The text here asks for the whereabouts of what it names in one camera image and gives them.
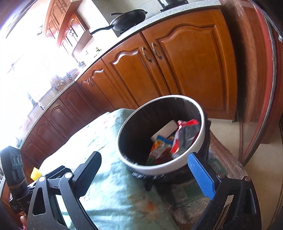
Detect yellow foam fruit net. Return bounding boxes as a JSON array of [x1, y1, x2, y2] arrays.
[[30, 167, 42, 181]]

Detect red blue snack bag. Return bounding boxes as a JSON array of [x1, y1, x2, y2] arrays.
[[145, 136, 174, 166]]

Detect red black snack wrapper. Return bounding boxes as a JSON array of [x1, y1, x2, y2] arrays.
[[170, 119, 201, 159]]

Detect white foam block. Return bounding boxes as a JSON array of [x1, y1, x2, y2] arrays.
[[151, 120, 178, 142]]

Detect white rimmed trash bin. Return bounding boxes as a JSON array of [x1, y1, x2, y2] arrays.
[[117, 95, 210, 176]]

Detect wooden kitchen cabinets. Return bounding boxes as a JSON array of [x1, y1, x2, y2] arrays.
[[21, 7, 237, 177]]

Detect white kitchen countertop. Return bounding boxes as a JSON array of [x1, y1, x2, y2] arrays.
[[18, 1, 222, 149]]

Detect teal floral tablecloth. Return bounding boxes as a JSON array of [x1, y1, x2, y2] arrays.
[[39, 109, 178, 229]]

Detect black wok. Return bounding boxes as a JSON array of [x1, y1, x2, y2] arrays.
[[90, 9, 148, 35]]

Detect glass cabinet door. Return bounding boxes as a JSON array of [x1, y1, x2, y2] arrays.
[[221, 1, 282, 165]]

